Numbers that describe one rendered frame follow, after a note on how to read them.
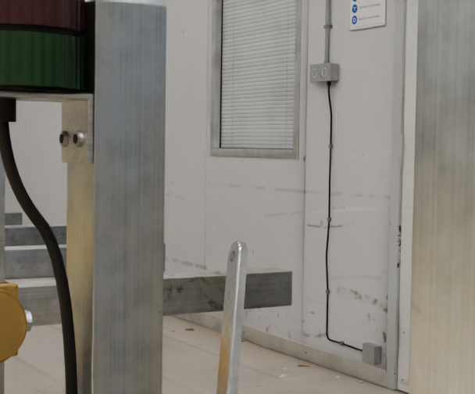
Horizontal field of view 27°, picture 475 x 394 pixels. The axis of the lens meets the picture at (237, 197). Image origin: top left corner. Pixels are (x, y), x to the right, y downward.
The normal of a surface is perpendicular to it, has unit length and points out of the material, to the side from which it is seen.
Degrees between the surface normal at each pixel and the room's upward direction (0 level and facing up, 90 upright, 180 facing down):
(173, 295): 90
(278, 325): 90
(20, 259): 90
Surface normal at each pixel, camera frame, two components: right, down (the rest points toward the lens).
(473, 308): -0.87, 0.01
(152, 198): 0.50, 0.05
